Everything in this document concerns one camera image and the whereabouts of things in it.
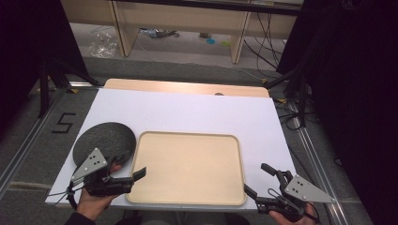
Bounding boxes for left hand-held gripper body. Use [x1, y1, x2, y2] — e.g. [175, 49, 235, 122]
[70, 147, 135, 198]

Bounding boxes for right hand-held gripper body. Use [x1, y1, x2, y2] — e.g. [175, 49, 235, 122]
[255, 171, 336, 223]

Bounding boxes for black round plate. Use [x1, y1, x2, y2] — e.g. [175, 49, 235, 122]
[72, 121, 138, 169]

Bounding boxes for person's right hand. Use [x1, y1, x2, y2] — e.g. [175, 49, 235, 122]
[268, 202, 321, 225]

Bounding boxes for person's left hand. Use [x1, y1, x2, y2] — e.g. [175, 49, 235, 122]
[76, 163, 123, 221]

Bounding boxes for beige rectangular tray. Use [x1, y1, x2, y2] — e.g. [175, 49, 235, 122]
[125, 130, 249, 207]

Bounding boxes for white table cover board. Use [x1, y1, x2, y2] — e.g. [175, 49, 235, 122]
[45, 87, 297, 211]

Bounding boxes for black metal stand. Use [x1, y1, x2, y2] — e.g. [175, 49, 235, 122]
[37, 55, 102, 119]
[264, 67, 314, 128]

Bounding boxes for clear plastic bag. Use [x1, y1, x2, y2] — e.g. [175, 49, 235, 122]
[88, 29, 118, 59]

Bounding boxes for black curtain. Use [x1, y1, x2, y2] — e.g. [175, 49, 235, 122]
[0, 0, 90, 139]
[275, 0, 398, 225]

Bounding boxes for crumpled dark wrapper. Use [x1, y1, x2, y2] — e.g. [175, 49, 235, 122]
[139, 27, 181, 39]

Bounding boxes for light wooden shelf unit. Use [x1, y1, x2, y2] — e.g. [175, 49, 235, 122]
[60, 0, 304, 65]

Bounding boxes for aluminium floor rail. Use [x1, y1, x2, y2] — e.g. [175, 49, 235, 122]
[0, 82, 95, 196]
[287, 101, 350, 225]

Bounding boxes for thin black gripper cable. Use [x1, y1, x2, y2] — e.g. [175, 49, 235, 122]
[46, 182, 84, 211]

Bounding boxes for black floor cables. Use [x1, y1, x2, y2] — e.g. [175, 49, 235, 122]
[275, 97, 309, 131]

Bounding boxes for black hanging cables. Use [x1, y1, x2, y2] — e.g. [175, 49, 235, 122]
[243, 11, 287, 71]

